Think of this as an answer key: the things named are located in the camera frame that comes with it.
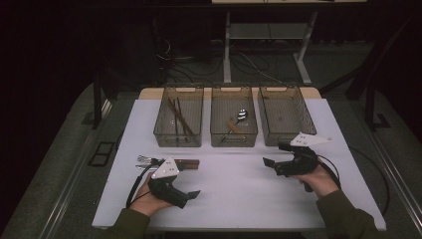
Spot hand-held gripper cable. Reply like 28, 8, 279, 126
316, 153, 343, 190
125, 158, 163, 209

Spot silver floor rail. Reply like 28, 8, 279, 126
43, 99, 114, 239
370, 128, 422, 228

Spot black floor cable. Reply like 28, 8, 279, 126
349, 145, 391, 216

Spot wooden spoon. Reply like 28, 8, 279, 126
225, 117, 242, 134

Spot clear grey plastic bin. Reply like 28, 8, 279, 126
153, 84, 205, 148
257, 84, 317, 148
210, 84, 259, 148

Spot person's left hand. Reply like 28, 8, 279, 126
128, 181, 173, 217

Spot dark brown chopstick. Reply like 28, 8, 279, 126
168, 98, 197, 135
166, 98, 195, 135

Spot left hand-held gripper cable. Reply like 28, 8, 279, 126
125, 158, 163, 209

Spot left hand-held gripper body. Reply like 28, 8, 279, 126
147, 156, 190, 210

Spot grey floor cable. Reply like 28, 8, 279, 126
238, 52, 284, 84

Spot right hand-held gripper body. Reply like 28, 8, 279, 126
274, 131, 332, 177

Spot right hand-held gripper cable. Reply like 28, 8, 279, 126
316, 153, 343, 190

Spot black metal stand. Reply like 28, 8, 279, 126
364, 83, 392, 131
82, 71, 110, 130

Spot person's right hand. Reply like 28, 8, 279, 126
293, 163, 341, 200

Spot white metal frame desk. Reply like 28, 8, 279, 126
212, 0, 367, 86

